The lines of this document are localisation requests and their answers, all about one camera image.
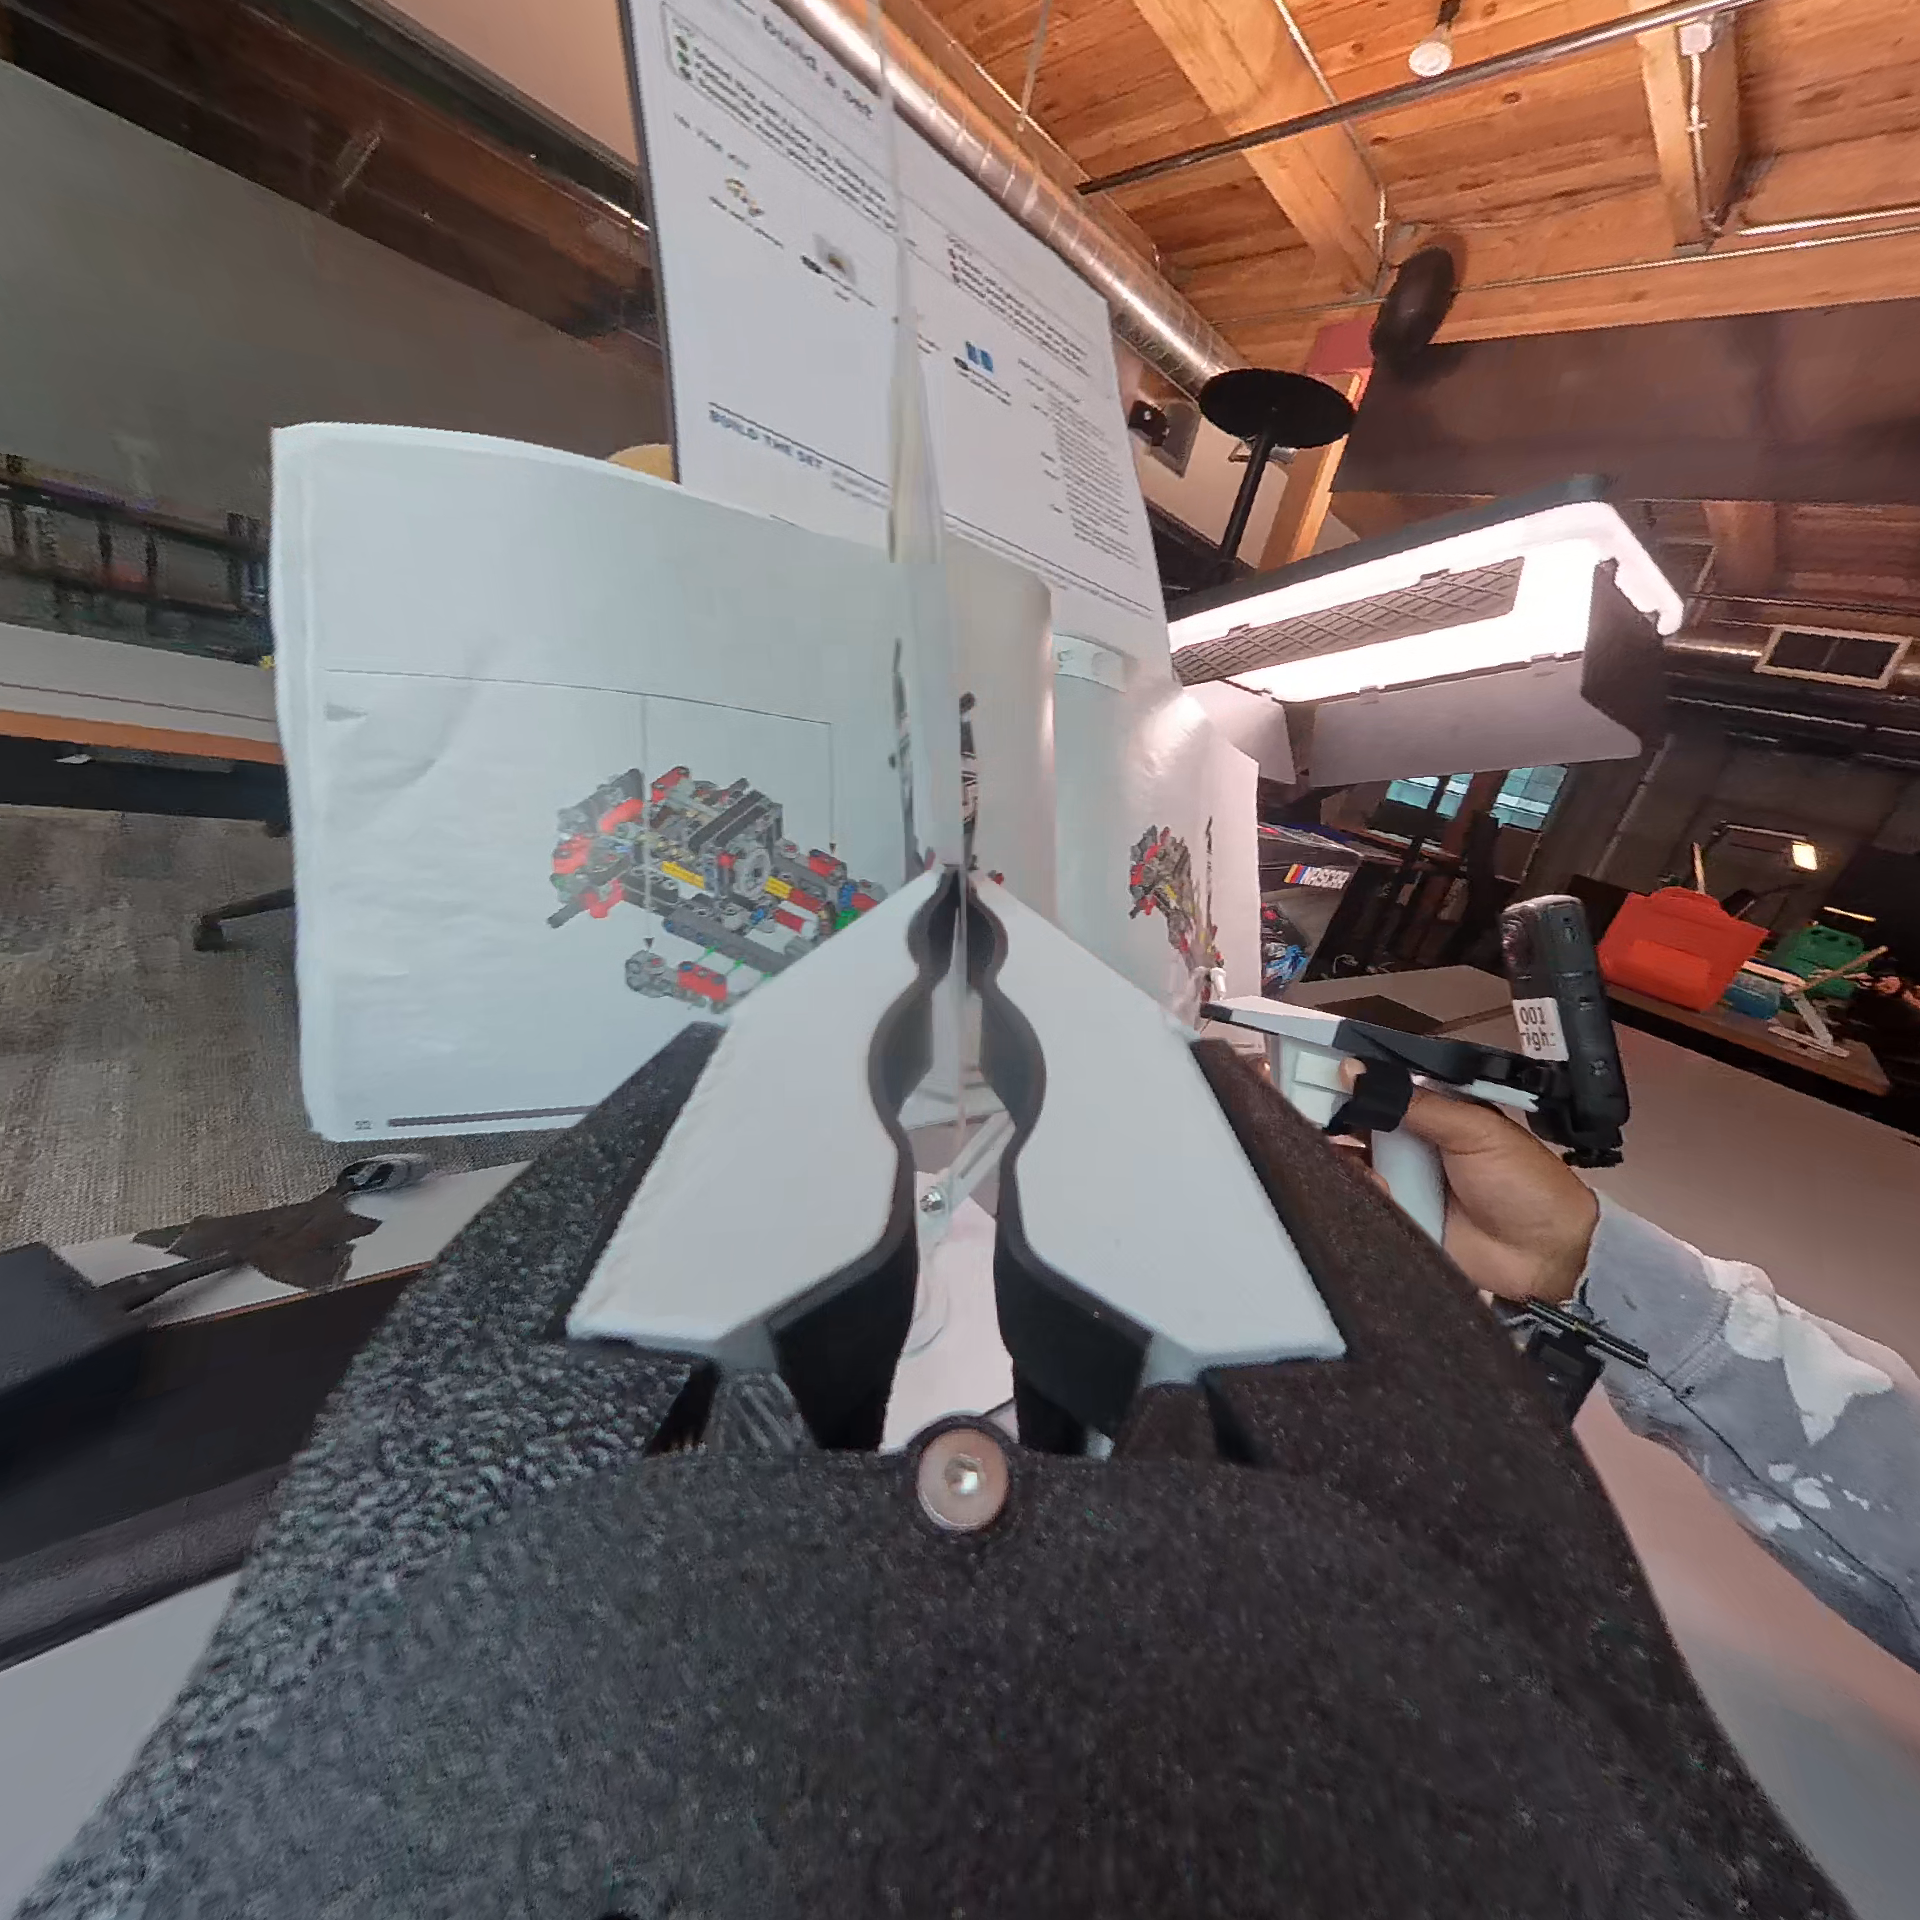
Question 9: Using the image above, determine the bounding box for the white printed instruction sheet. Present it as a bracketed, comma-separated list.
[617, 0, 1173, 661]

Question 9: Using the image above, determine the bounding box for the black box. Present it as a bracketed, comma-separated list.
[0, 1242, 151, 1445]

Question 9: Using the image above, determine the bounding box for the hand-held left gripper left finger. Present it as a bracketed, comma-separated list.
[569, 870, 961, 1453]

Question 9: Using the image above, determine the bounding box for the black hanging ceiling fixture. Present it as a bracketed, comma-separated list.
[1369, 239, 1460, 378]

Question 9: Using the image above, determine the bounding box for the clear acrylic book stand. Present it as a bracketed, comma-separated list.
[858, 0, 1039, 1442]

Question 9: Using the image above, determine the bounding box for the wooden table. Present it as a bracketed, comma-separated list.
[1590, 977, 1892, 1099]

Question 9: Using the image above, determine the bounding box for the dark storage shelf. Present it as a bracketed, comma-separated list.
[0, 446, 273, 635]

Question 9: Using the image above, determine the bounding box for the orange plastic bin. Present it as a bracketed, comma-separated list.
[1598, 885, 1767, 1017]

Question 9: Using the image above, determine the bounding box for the brick model instruction booklet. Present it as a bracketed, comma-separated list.
[268, 421, 1266, 1145]

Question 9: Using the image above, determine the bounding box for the table with orange edge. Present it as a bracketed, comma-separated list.
[0, 623, 289, 840]

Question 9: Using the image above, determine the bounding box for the black round disc on pole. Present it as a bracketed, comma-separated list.
[1202, 369, 1355, 566]

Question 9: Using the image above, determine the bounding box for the person's right hand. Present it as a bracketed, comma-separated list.
[1400, 1088, 1602, 1310]

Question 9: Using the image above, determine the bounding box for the black ceiling pipe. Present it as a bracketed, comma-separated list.
[1082, 0, 1758, 194]

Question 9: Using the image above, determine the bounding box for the silver ventilation duct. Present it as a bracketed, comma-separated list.
[781, 0, 1249, 393]

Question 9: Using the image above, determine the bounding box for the white overhead lamp panel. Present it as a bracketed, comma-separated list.
[1168, 480, 1691, 791]

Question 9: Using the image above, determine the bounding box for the green bin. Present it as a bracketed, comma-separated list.
[1767, 923, 1892, 999]

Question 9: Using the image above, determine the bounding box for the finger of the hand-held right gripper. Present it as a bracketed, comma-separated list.
[1202, 999, 1552, 1114]

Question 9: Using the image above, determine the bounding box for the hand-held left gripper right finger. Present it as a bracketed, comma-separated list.
[956, 870, 1347, 1459]

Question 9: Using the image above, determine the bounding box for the wall air vent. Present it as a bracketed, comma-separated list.
[1756, 623, 1917, 690]

